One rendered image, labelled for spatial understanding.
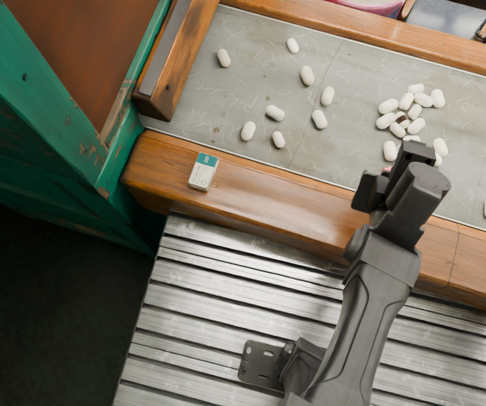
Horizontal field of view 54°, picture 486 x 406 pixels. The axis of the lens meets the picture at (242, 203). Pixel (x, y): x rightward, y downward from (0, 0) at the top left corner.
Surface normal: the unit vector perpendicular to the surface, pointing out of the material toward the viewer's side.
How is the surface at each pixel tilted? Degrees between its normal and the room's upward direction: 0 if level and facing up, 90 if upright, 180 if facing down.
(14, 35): 90
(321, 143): 0
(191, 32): 67
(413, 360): 0
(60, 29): 90
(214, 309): 0
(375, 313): 27
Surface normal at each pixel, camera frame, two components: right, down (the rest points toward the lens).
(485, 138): -0.01, -0.28
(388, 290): 0.22, -0.62
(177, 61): 0.87, 0.17
